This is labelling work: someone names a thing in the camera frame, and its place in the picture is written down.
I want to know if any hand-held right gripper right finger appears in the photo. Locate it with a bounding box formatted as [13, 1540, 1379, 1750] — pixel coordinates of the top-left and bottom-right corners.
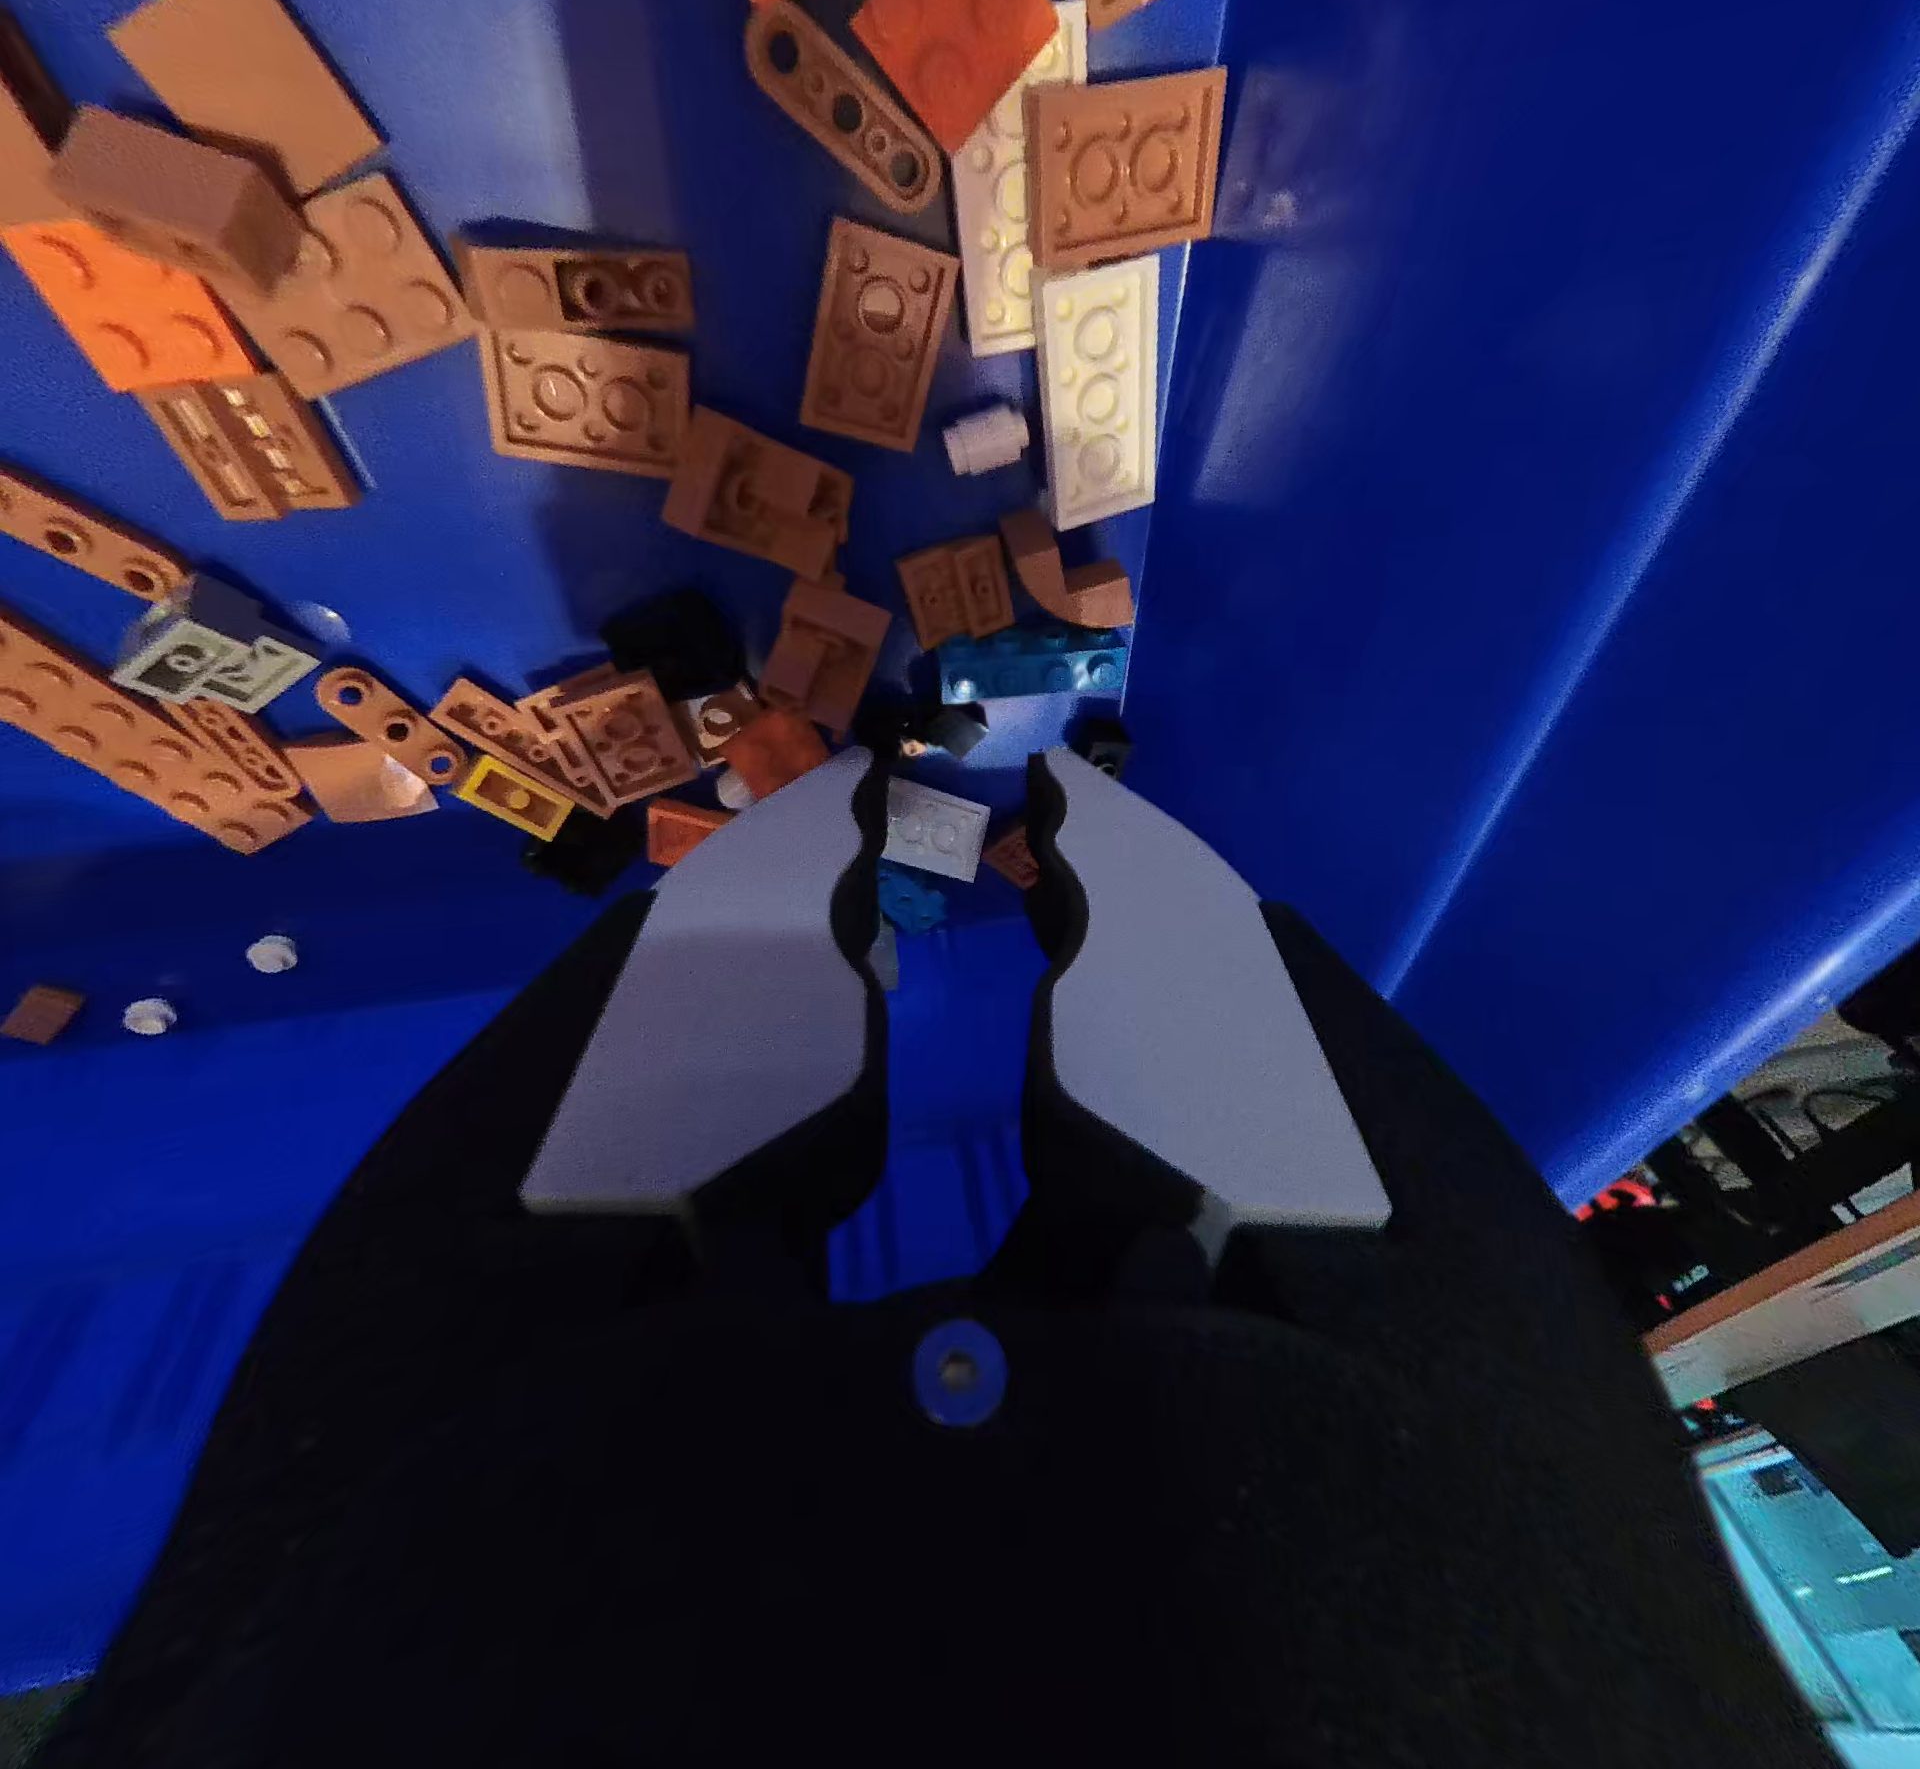
[1023, 745, 1394, 1298]

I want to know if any blue plastic bin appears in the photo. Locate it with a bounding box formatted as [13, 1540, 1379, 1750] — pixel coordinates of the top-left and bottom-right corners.
[0, 0, 1920, 1696]

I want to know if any pile of brown toy bricks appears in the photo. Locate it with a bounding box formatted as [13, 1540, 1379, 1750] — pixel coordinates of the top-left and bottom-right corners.
[0, 0, 1247, 967]

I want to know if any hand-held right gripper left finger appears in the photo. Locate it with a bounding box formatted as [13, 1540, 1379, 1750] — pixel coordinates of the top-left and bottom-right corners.
[521, 745, 893, 1298]

